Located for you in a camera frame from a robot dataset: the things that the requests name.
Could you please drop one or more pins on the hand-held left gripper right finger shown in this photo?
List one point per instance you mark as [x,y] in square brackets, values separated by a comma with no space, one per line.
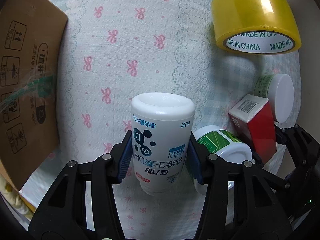
[194,161]

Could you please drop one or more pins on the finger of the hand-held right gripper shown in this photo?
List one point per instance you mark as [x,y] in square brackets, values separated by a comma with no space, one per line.
[297,142]
[273,177]

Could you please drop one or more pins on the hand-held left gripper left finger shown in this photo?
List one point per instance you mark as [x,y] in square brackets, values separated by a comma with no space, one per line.
[125,156]

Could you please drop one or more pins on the white vitamin bottle blue print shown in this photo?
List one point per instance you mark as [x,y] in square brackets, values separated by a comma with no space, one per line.
[160,140]

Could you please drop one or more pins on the red and white carton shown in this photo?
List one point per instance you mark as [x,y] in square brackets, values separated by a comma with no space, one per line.
[258,126]

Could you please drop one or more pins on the white bottle green label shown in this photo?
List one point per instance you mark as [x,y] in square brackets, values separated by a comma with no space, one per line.
[222,143]

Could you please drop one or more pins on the green jar white lid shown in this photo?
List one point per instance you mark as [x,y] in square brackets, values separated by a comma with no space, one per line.
[278,96]

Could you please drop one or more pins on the bow printed bedsheet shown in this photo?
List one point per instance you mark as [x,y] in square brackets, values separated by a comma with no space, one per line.
[150,50]

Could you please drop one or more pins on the pale yellow cloth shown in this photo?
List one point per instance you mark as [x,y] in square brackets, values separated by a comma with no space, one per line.
[11,195]

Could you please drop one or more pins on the brown cardboard box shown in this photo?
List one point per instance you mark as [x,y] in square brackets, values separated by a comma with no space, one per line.
[27,85]

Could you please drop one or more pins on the yellow packing tape roll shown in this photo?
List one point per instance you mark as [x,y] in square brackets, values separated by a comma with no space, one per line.
[250,15]

